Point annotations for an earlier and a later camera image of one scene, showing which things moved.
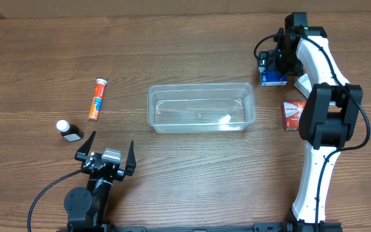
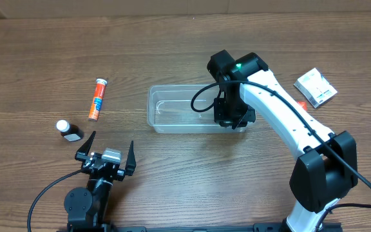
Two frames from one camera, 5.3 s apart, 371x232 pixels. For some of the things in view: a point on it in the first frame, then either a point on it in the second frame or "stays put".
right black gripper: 297,69 → 225,118
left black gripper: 84,154 stays put
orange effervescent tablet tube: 97,98 stays put
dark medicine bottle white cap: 71,132 stays put
